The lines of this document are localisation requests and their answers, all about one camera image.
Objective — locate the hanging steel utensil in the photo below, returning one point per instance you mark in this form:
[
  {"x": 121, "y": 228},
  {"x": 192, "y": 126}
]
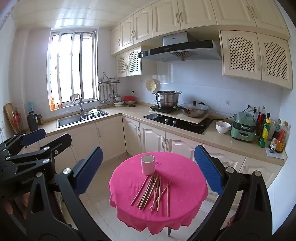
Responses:
[
  {"x": 112, "y": 93},
  {"x": 108, "y": 100},
  {"x": 102, "y": 100}
]

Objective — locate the small lattice door cabinet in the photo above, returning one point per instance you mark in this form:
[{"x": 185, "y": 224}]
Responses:
[{"x": 128, "y": 61}]

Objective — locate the amber oil bottle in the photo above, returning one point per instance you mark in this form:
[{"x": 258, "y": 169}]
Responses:
[{"x": 281, "y": 143}]

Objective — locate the pink tablecloth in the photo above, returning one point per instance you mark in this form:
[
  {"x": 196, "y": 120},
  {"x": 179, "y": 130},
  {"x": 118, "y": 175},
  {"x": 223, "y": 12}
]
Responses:
[{"x": 185, "y": 185}]

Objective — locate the beige kitchen countertop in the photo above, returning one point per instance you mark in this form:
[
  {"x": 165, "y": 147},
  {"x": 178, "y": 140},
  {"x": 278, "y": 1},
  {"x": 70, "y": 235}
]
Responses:
[{"x": 215, "y": 139}]

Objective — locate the dark bottle with red label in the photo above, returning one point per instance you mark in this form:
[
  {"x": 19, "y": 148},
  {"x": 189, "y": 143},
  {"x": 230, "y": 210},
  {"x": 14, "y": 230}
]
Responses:
[{"x": 260, "y": 121}]

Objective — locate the white bowl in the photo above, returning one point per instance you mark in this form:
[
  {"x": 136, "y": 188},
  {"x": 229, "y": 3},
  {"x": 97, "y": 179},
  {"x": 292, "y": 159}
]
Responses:
[{"x": 223, "y": 128}]

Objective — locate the steel sink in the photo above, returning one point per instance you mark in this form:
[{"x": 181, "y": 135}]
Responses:
[{"x": 69, "y": 120}]

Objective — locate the green countertop cooker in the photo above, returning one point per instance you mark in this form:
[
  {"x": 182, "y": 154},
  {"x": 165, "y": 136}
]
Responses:
[{"x": 242, "y": 129}]

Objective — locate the dark sauce bottle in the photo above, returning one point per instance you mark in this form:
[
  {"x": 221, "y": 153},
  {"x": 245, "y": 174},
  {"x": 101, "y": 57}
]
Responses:
[{"x": 275, "y": 136}]

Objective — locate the black gas hob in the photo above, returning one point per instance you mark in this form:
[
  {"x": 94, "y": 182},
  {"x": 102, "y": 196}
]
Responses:
[{"x": 196, "y": 127}]

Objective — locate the white paper sheet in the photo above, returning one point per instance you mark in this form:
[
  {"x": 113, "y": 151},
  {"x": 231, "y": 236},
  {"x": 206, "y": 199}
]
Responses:
[{"x": 276, "y": 154}]

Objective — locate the black induction cooker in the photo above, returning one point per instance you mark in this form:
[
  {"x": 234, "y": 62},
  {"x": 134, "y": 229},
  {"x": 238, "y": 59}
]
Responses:
[{"x": 161, "y": 109}]

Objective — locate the pile of washed dishes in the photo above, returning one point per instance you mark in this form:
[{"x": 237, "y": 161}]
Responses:
[{"x": 92, "y": 114}]

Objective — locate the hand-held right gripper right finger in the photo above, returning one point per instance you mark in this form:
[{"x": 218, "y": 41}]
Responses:
[{"x": 208, "y": 171}]

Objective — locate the stack of white bowls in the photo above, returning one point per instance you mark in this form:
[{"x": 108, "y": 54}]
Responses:
[{"x": 118, "y": 103}]

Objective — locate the cream hanging colander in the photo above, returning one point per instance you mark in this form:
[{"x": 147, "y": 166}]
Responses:
[{"x": 151, "y": 85}]

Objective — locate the orange bottle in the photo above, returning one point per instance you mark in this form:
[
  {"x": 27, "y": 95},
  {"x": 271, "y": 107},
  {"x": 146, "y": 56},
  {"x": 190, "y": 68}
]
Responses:
[{"x": 53, "y": 105}]

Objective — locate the cream upper wall cabinets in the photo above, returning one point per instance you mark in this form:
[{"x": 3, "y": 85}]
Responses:
[{"x": 196, "y": 11}]

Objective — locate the steel faucet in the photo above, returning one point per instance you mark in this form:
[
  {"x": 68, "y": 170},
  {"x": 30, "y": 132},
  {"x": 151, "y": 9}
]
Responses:
[{"x": 79, "y": 102}]

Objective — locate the large lattice door cabinet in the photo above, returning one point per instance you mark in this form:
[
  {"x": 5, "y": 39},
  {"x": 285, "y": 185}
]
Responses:
[{"x": 256, "y": 55}]

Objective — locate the white cup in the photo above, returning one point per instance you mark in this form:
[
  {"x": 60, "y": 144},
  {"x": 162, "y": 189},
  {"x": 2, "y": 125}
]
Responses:
[{"x": 147, "y": 165}]

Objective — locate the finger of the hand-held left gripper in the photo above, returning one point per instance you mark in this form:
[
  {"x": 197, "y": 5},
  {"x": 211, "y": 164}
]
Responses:
[
  {"x": 59, "y": 142},
  {"x": 34, "y": 136}
]

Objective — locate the bunch of wooden chopsticks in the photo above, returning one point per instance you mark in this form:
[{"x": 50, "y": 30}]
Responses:
[{"x": 148, "y": 192}]

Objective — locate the light blue container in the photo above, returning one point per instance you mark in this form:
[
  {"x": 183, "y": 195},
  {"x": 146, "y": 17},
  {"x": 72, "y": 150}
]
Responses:
[{"x": 31, "y": 107}]

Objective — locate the grey table leg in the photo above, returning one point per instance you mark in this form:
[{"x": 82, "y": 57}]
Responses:
[{"x": 169, "y": 230}]

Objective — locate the white wall socket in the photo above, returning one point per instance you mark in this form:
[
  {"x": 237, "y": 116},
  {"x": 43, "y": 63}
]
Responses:
[{"x": 253, "y": 109}]

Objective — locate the steel stockpot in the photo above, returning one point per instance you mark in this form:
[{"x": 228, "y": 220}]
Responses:
[{"x": 166, "y": 99}]

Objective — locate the wooden cutting board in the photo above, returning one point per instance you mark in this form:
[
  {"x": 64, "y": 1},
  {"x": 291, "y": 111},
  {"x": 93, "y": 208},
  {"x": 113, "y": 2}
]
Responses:
[{"x": 10, "y": 115}]

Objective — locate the wall utensil rack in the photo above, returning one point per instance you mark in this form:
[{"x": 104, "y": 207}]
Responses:
[{"x": 108, "y": 80}]

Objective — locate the black range hood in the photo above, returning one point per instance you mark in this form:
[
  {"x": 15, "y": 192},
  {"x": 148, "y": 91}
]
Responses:
[{"x": 182, "y": 48}]

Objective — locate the green plastic bottle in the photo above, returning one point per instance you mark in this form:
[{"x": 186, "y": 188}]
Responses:
[{"x": 263, "y": 136}]

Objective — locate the red bowl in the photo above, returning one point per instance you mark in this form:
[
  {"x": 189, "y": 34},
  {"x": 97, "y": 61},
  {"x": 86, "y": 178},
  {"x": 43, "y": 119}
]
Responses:
[{"x": 129, "y": 99}]

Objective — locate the frying pan with glass lid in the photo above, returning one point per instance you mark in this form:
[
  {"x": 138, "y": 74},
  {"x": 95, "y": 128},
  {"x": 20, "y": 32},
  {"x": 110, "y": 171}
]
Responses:
[{"x": 194, "y": 110}]

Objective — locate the black kettle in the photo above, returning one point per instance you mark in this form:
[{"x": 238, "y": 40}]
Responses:
[{"x": 32, "y": 122}]

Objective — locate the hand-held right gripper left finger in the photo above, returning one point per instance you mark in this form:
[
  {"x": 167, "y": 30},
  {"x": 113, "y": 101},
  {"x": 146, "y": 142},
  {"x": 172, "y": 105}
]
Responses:
[{"x": 90, "y": 169}]

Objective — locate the white framed window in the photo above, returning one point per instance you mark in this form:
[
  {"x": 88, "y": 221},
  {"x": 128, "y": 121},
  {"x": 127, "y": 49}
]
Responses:
[{"x": 71, "y": 67}]

